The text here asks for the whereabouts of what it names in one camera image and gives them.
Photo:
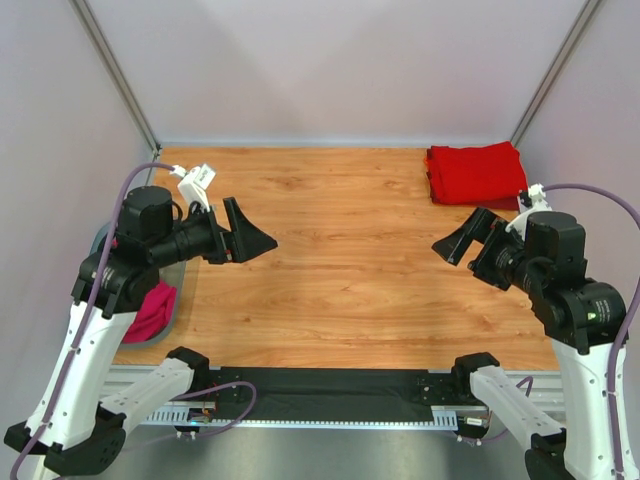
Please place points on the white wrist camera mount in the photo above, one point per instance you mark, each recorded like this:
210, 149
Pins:
532, 200
193, 184

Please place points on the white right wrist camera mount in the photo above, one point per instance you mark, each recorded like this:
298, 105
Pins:
532, 200

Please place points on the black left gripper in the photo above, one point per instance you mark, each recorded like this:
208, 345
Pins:
219, 240

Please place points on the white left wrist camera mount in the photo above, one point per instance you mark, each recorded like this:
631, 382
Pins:
193, 184

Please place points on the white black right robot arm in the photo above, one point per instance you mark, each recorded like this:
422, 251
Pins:
541, 253

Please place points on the folded orange t shirt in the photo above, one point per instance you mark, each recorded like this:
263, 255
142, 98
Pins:
428, 179

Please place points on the aluminium frame post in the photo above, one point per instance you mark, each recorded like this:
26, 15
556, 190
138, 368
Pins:
567, 48
89, 21

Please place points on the slotted cable duct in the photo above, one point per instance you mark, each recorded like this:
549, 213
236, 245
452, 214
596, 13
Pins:
447, 418

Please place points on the pink t shirt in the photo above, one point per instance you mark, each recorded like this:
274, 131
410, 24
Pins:
154, 315

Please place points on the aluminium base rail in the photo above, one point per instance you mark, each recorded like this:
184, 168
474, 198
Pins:
546, 393

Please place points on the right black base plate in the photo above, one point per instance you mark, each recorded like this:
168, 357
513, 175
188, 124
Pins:
444, 389

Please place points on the grey plastic bin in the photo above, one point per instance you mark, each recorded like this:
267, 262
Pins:
135, 305

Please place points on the left aluminium frame post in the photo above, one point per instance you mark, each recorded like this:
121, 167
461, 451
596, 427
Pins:
89, 21

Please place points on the bright red t shirt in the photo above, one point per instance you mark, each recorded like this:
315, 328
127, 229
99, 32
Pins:
464, 176

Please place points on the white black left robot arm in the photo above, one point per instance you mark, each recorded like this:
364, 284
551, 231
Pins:
77, 432

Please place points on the right aluminium frame post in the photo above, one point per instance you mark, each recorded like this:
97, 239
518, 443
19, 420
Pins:
567, 48

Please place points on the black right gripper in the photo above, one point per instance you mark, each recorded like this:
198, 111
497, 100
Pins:
486, 252

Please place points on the folded dark red t shirt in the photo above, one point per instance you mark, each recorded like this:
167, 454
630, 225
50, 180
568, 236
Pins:
507, 204

